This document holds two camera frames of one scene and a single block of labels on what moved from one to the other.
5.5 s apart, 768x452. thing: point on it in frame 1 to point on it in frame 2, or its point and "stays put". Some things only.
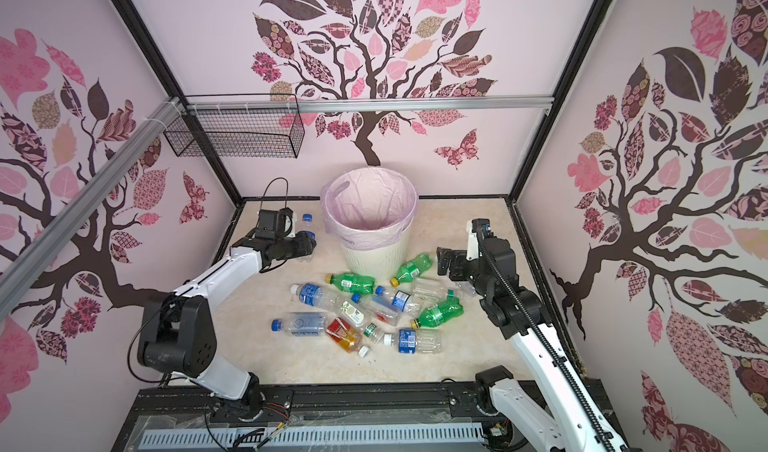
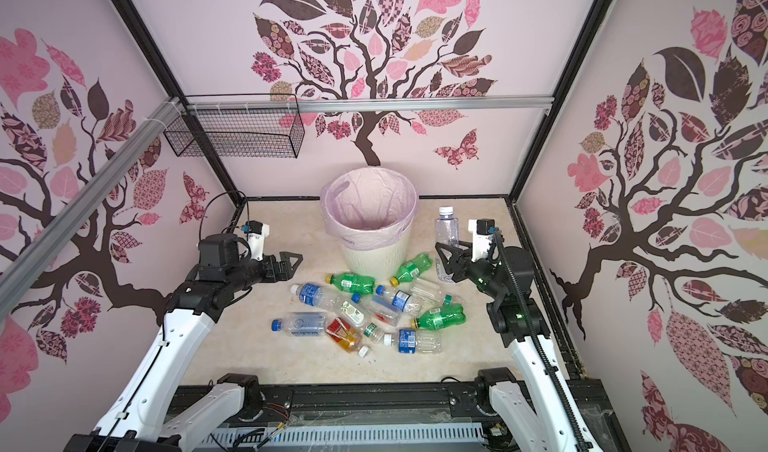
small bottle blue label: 397,299 stays put
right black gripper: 460,259 stays put
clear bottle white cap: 466,287 to 446,232
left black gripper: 304,247 to 286,273
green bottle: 410,271 stays put
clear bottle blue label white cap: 314,295 stays put
